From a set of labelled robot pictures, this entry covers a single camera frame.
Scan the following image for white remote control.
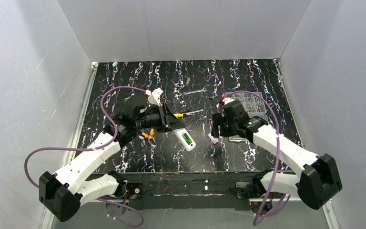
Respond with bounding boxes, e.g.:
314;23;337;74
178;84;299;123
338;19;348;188
173;128;196;152

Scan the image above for white remote battery cover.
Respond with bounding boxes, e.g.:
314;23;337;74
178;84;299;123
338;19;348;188
208;133;219;145

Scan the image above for green battery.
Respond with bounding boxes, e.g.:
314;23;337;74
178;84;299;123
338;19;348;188
182;133;193;145

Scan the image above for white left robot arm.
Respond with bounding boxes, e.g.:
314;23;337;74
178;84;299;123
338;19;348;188
39;103;196;222

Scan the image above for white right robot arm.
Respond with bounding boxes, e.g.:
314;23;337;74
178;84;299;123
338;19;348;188
211;98;343;209

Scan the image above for clear plastic screw organizer box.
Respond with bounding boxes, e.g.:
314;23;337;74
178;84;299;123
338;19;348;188
222;92;268;143

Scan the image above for silver wrench upper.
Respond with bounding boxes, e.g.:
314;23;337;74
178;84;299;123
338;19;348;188
182;89;206;96

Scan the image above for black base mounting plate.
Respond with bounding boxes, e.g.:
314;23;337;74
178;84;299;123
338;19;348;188
95;171;297;211

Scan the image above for yellow handled screwdriver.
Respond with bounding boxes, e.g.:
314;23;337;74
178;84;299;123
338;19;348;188
174;113;186;118

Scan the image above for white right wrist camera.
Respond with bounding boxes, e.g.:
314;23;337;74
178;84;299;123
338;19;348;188
219;96;234;105

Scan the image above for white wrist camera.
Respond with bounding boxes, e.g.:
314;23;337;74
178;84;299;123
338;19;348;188
219;96;234;105
145;88;163;106

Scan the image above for orange handled pliers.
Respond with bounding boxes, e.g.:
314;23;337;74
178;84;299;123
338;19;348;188
140;128;157;146

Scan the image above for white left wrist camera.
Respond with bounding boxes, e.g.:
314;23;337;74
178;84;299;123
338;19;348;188
145;88;163;106

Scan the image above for aluminium frame rail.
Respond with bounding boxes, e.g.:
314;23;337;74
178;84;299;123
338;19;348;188
39;62;99;229

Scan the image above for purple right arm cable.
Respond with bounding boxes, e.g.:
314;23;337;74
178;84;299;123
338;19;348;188
225;91;291;227

